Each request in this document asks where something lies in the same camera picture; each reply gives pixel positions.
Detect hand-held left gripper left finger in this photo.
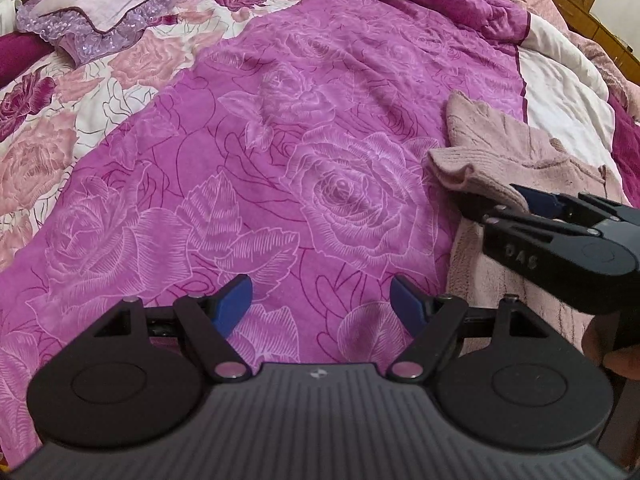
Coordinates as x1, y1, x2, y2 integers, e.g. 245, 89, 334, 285
90, 274, 253, 381

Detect pink speckled duvet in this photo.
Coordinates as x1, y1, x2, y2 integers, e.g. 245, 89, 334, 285
425, 0, 636, 111

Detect patchwork magenta white bedspread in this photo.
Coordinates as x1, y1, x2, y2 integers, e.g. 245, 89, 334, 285
0, 0, 640, 466

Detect dark magenta pillow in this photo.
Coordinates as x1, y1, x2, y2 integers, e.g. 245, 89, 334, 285
0, 32, 55, 90

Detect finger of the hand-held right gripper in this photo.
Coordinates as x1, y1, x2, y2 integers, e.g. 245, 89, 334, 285
462, 198, 597, 238
510, 183, 601, 222

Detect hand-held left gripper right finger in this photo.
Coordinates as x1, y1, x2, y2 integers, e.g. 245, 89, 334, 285
389, 275, 551, 381

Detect pink knit sweater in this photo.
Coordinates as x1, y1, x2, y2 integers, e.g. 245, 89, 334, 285
424, 90, 626, 361

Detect person's right hand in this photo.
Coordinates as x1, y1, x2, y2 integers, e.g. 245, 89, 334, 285
582, 311, 640, 378

